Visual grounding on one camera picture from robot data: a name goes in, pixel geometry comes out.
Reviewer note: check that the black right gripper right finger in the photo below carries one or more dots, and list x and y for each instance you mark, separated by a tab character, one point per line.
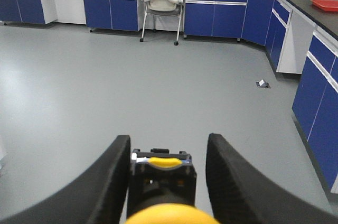
239	193

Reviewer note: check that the floor socket box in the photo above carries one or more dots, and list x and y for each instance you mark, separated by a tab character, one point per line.
262	84

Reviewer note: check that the yellow mushroom push button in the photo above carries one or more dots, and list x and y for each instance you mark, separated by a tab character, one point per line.
162	188

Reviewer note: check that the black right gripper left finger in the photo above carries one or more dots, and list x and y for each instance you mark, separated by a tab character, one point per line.
95	196

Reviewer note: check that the blue lab cabinet row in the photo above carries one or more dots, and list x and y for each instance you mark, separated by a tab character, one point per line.
299	37

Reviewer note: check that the red plastic tray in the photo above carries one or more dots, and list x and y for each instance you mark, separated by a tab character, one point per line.
326	5

